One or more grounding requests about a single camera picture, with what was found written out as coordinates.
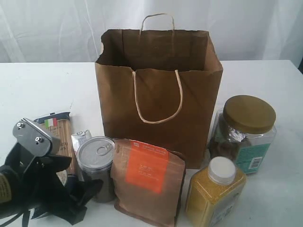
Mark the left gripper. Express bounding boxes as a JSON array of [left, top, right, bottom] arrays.
[[4, 118, 103, 225]]

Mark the metal-lid dark can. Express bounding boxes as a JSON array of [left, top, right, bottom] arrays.
[[77, 136, 116, 203]]

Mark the yellow grain plastic bottle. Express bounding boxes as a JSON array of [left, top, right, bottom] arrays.
[[185, 157, 246, 227]]

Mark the clear jar gold lid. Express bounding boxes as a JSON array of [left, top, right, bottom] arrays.
[[208, 95, 276, 175]]

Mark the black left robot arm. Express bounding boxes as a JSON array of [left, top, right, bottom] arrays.
[[0, 118, 103, 227]]

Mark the brown paper bag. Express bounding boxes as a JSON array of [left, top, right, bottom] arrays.
[[95, 27, 223, 169]]

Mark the small milk carton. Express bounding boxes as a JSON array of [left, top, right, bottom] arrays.
[[71, 130, 92, 168]]

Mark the spaghetti packet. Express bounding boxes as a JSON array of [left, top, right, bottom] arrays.
[[34, 112, 79, 191]]

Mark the brown pouch orange label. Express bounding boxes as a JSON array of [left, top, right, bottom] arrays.
[[111, 139, 186, 227]]

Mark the black strap cable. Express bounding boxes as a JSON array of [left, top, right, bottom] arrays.
[[0, 205, 30, 227]]

